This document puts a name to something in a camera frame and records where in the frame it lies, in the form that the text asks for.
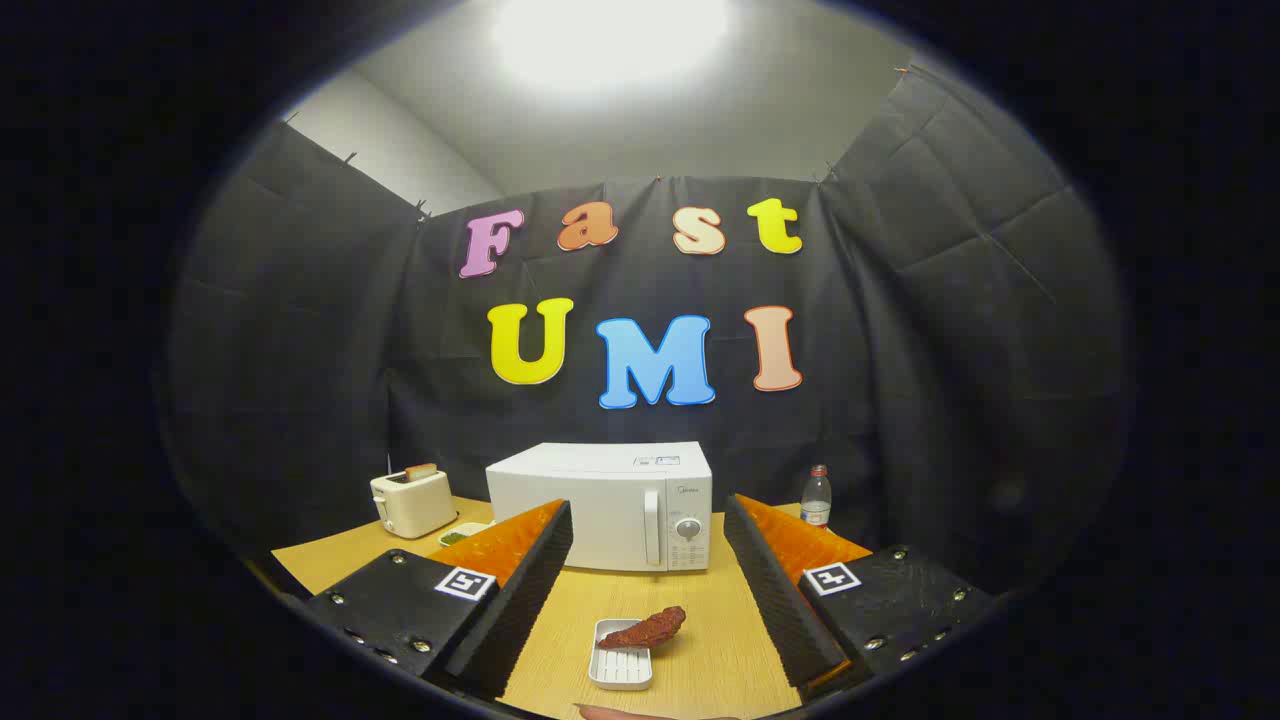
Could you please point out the black backdrop cloth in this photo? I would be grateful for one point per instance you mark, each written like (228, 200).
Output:
(300, 350)

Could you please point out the toasted bread slice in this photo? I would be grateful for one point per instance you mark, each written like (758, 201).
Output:
(421, 470)

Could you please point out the reddish brown fried meat piece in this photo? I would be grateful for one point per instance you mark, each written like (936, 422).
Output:
(645, 630)

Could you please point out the white divided bean dish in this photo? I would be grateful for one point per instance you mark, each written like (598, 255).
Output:
(465, 531)

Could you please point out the white ribbed rectangular dish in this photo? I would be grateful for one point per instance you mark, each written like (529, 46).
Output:
(620, 670)

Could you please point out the cream bread toaster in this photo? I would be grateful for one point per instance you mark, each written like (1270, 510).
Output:
(415, 505)

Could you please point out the clear red label water bottle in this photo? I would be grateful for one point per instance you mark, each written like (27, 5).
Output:
(816, 500)

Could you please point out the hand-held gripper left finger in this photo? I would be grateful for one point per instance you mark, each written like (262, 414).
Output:
(520, 600)

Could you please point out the white toaster oven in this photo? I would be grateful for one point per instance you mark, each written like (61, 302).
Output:
(580, 500)

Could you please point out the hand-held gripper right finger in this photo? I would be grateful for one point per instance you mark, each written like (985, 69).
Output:
(775, 600)

